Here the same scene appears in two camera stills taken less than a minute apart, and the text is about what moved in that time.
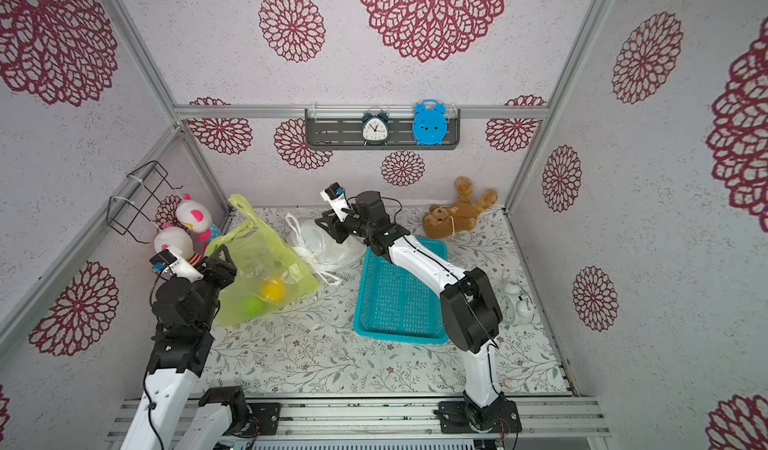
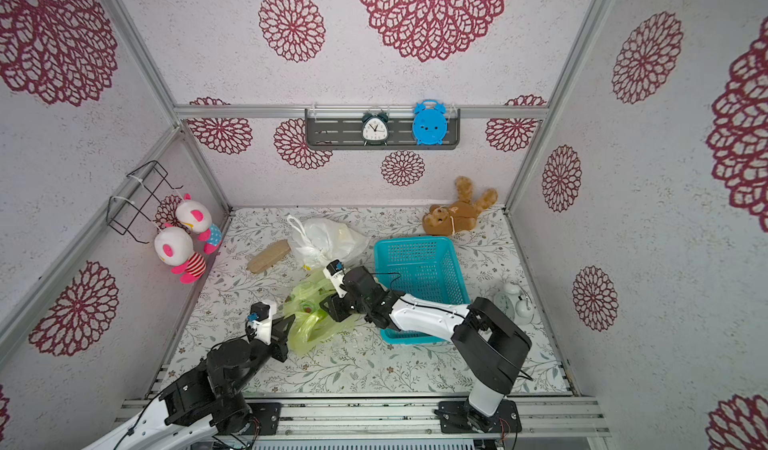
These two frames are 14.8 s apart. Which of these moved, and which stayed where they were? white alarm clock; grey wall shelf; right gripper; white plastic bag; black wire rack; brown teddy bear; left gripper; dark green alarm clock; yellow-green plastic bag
Moved: right gripper; yellow-green plastic bag; left gripper
Stayed: white plastic bag; brown teddy bear; white alarm clock; dark green alarm clock; grey wall shelf; black wire rack
